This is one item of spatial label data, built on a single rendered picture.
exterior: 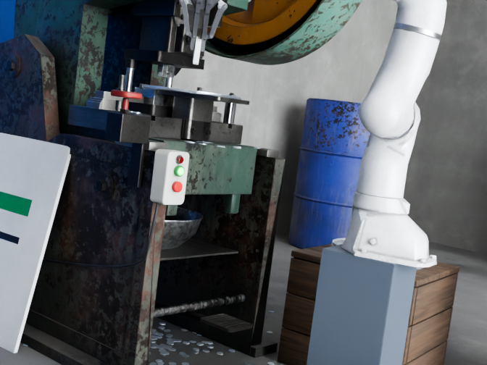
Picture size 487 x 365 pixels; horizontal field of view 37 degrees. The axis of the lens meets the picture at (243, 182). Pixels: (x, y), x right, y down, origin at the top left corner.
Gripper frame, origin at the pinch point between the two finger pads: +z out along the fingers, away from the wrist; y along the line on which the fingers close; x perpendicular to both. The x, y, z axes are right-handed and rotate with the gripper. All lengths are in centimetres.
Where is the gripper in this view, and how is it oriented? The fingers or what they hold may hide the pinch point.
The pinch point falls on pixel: (196, 50)
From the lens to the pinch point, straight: 198.1
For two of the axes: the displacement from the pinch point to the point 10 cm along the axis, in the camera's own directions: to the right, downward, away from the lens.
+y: 9.8, 1.0, 1.4
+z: -1.5, 9.0, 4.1
